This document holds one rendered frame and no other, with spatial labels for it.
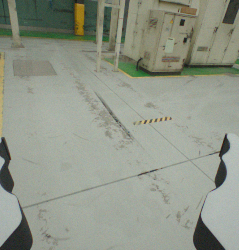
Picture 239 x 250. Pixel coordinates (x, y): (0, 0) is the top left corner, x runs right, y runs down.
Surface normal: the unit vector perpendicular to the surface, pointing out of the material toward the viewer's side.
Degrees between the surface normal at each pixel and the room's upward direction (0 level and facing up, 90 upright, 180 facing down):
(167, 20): 90
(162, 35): 90
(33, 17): 90
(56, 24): 90
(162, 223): 0
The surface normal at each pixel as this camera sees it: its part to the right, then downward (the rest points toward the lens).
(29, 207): 0.12, -0.86
